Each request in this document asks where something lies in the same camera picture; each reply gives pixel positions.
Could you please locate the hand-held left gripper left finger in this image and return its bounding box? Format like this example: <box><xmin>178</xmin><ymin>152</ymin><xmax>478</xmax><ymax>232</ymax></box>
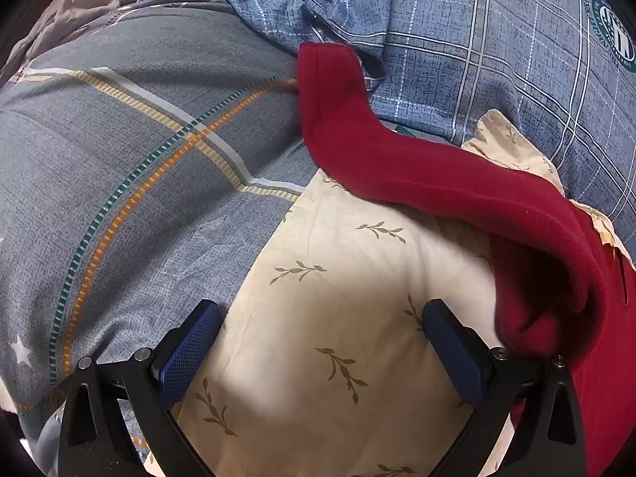
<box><xmin>57</xmin><ymin>299</ymin><xmax>224</xmax><ymax>477</ymax></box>

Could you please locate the red fleece garment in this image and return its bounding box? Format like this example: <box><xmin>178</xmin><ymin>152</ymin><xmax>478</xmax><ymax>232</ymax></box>
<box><xmin>297</xmin><ymin>42</ymin><xmax>636</xmax><ymax>477</ymax></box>

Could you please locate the grey-brown crumpled cloth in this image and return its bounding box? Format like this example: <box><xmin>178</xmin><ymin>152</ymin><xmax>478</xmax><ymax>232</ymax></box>
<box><xmin>0</xmin><ymin>0</ymin><xmax>249</xmax><ymax>87</ymax></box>

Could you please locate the blue plaid pillow with emblem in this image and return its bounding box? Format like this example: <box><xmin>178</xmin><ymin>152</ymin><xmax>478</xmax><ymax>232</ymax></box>
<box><xmin>278</xmin><ymin>0</ymin><xmax>636</xmax><ymax>239</ymax></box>

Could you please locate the crumpled blue plaid cloth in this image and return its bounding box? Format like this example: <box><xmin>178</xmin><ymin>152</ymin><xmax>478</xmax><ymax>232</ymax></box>
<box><xmin>220</xmin><ymin>0</ymin><xmax>389</xmax><ymax>91</ymax></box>

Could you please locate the grey striped blanket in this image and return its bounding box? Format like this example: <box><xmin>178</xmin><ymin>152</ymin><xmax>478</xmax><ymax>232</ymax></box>
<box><xmin>0</xmin><ymin>0</ymin><xmax>319</xmax><ymax>477</ymax></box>

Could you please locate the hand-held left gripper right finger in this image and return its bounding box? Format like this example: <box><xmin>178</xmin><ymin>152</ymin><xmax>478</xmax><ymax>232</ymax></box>
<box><xmin>421</xmin><ymin>298</ymin><xmax>588</xmax><ymax>477</ymax></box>

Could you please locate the cream leaf-print pillow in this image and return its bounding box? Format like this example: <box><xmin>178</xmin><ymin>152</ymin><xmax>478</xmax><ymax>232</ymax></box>
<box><xmin>134</xmin><ymin>108</ymin><xmax>636</xmax><ymax>477</ymax></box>

